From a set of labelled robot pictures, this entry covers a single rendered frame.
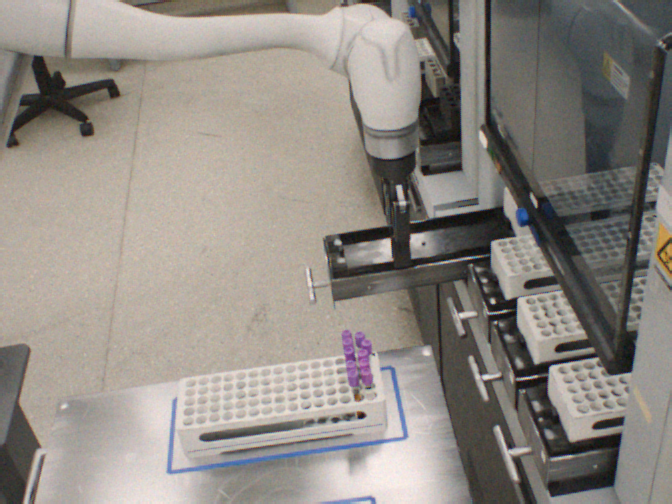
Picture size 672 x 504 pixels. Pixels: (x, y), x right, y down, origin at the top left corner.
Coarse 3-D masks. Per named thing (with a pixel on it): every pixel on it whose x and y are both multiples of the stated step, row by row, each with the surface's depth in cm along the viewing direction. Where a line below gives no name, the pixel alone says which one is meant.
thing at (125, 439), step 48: (384, 384) 126; (432, 384) 125; (96, 432) 124; (144, 432) 123; (384, 432) 118; (432, 432) 118; (48, 480) 118; (96, 480) 117; (144, 480) 116; (192, 480) 116; (240, 480) 115; (288, 480) 114; (336, 480) 113; (384, 480) 112; (432, 480) 111
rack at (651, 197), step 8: (656, 168) 155; (656, 176) 153; (648, 184) 151; (656, 184) 151; (504, 192) 155; (648, 192) 150; (656, 192) 151; (504, 200) 156; (512, 200) 152; (648, 200) 149; (656, 200) 149; (504, 208) 157; (512, 208) 151; (648, 208) 152; (512, 216) 152; (512, 224) 153; (520, 232) 150; (528, 232) 150
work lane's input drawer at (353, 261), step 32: (416, 224) 158; (448, 224) 158; (480, 224) 157; (352, 256) 154; (384, 256) 153; (416, 256) 152; (448, 256) 150; (480, 256) 150; (352, 288) 150; (384, 288) 151
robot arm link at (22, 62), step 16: (0, 64) 129; (16, 64) 131; (0, 80) 131; (16, 80) 133; (0, 96) 133; (16, 96) 135; (0, 112) 135; (0, 128) 137; (0, 144) 140; (0, 160) 143
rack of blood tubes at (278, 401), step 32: (192, 384) 123; (224, 384) 121; (256, 384) 122; (288, 384) 119; (320, 384) 120; (192, 416) 117; (224, 416) 117; (256, 416) 115; (288, 416) 115; (320, 416) 119; (352, 416) 120; (384, 416) 117; (192, 448) 117; (224, 448) 118
